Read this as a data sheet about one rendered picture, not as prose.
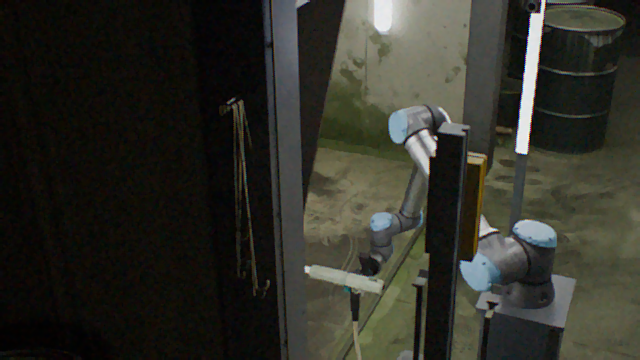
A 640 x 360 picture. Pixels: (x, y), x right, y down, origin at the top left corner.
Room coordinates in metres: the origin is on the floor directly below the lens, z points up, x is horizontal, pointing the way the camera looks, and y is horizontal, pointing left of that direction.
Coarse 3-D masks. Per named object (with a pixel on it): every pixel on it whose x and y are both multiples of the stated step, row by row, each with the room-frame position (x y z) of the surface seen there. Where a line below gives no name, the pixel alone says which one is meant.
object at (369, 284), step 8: (312, 272) 2.54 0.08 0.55; (320, 272) 2.53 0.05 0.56; (328, 272) 2.52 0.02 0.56; (336, 272) 2.52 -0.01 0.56; (344, 272) 2.52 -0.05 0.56; (320, 280) 2.53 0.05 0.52; (328, 280) 2.51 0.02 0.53; (336, 280) 2.49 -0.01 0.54; (344, 280) 2.49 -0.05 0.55; (352, 280) 2.47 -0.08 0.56; (360, 280) 2.46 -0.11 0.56; (368, 280) 2.46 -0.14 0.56; (376, 280) 2.45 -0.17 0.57; (352, 288) 2.47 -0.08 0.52; (360, 288) 2.46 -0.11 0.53; (368, 288) 2.44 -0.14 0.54; (376, 288) 2.43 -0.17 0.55; (352, 296) 2.48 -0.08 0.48; (352, 304) 2.48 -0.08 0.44; (360, 304) 2.49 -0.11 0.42; (352, 312) 2.48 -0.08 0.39; (352, 320) 2.48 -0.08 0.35
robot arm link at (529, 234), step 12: (516, 228) 2.27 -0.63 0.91; (528, 228) 2.26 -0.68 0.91; (540, 228) 2.27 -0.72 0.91; (516, 240) 2.21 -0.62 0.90; (528, 240) 2.20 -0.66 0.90; (540, 240) 2.19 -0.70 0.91; (552, 240) 2.20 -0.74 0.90; (528, 252) 2.17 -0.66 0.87; (540, 252) 2.19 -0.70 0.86; (552, 252) 2.21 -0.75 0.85; (528, 264) 2.15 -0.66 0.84; (540, 264) 2.18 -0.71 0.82; (552, 264) 2.22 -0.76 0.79; (528, 276) 2.19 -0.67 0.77; (540, 276) 2.19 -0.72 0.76
